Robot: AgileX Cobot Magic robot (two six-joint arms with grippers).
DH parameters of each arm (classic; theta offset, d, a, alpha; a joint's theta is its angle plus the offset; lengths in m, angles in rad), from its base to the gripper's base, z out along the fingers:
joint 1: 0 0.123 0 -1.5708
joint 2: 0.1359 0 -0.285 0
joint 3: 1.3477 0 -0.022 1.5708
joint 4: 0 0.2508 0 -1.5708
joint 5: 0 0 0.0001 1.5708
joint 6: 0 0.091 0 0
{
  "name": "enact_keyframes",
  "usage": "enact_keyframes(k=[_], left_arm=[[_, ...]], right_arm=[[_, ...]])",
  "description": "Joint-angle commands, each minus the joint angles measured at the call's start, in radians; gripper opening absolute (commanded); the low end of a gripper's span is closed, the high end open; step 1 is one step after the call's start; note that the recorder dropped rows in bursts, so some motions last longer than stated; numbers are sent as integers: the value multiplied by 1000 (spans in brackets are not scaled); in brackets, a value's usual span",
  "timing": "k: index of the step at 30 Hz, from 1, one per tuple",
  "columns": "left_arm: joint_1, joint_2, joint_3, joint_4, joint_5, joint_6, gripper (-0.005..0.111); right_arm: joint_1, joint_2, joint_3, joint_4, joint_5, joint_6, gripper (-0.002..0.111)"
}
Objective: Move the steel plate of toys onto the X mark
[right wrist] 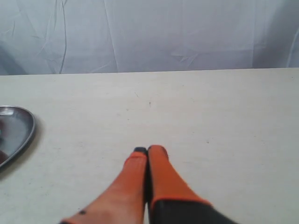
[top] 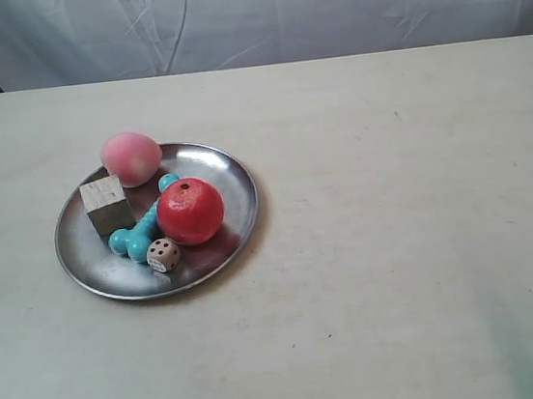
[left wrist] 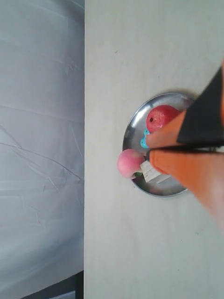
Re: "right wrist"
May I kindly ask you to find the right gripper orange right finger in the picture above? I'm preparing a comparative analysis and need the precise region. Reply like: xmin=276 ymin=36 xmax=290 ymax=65
xmin=148 ymin=145 xmax=236 ymax=224

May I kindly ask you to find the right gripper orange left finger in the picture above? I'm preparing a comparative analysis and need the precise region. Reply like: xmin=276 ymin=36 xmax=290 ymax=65
xmin=60 ymin=147 xmax=148 ymax=224

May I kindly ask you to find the round steel plate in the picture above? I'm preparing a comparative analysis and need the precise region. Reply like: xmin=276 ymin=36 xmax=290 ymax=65
xmin=0 ymin=105 xmax=36 ymax=168

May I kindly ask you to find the white backdrop cloth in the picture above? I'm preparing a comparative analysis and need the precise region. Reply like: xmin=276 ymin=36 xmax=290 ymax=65
xmin=0 ymin=0 xmax=299 ymax=75

